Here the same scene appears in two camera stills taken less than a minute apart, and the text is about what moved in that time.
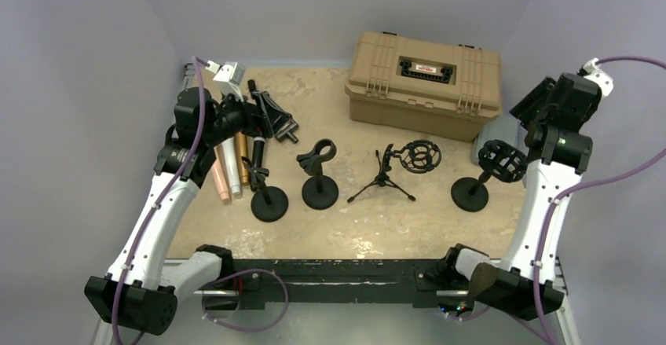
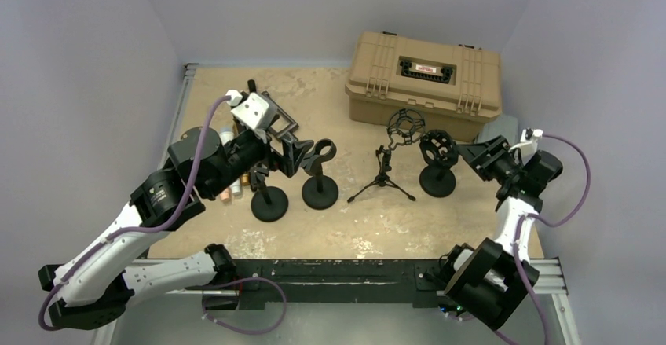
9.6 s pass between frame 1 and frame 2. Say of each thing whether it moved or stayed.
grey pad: stayed
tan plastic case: stayed
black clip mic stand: stayed
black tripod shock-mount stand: moved
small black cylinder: stayed
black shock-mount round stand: moved
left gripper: moved
